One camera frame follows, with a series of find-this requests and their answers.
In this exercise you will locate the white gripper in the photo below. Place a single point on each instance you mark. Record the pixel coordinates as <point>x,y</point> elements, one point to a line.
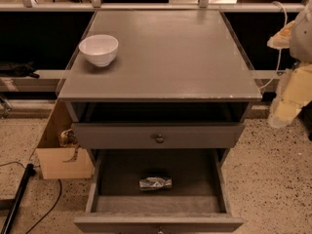
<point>302,41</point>

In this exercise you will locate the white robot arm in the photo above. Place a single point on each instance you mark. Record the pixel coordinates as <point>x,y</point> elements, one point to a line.
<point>301,48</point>

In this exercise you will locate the round top drawer knob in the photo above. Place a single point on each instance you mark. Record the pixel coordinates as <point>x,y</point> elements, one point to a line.
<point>159,139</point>

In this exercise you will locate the grey wooden drawer cabinet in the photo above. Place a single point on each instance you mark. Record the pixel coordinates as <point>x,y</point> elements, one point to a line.
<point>172,67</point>

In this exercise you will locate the open grey middle drawer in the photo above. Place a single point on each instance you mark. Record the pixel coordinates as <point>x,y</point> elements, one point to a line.
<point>196,202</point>

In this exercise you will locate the closed grey top drawer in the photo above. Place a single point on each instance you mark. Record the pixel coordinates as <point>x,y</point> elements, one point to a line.
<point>142,136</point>

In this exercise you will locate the white ceramic bowl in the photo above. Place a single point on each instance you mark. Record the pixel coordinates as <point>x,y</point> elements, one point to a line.
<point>99,50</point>

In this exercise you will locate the crumpled paper in box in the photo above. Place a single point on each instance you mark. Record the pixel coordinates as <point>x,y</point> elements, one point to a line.
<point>67,139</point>

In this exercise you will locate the cardboard box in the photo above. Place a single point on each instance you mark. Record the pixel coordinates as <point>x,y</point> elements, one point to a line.
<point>58,162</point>

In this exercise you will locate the black bar on floor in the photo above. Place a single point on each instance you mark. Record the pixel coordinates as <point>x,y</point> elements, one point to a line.
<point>12,205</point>

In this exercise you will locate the black object on shelf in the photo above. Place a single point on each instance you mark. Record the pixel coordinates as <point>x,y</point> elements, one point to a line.
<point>16,69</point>

